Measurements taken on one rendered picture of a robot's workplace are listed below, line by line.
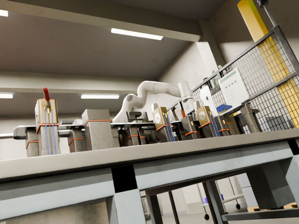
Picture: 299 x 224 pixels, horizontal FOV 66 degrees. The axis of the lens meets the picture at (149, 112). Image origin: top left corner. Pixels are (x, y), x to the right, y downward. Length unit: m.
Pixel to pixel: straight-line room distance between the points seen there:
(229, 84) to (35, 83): 4.83
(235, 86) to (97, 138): 1.45
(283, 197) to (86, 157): 1.18
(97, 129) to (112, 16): 3.44
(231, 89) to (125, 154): 1.72
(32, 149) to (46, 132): 0.18
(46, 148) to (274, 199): 1.16
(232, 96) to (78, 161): 1.81
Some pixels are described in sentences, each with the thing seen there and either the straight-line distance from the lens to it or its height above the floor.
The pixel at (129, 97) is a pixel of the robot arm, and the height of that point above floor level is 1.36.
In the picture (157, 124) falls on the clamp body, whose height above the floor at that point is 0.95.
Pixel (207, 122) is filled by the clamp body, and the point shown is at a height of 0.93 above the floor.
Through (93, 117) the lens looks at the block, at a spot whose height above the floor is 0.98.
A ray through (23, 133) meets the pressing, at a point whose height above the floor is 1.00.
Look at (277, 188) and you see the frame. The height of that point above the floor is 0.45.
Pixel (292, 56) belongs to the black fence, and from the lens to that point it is 2.01.
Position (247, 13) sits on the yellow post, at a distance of 2.36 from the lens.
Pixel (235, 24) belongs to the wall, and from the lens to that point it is 5.27.
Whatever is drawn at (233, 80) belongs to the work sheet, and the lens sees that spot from 2.25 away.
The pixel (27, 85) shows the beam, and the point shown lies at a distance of 6.13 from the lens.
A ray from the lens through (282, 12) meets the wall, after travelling 4.72.
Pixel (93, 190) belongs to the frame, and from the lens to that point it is 0.65.
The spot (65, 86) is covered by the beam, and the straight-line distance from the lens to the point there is 6.23.
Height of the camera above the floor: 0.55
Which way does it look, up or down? 20 degrees up
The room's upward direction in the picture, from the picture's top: 14 degrees counter-clockwise
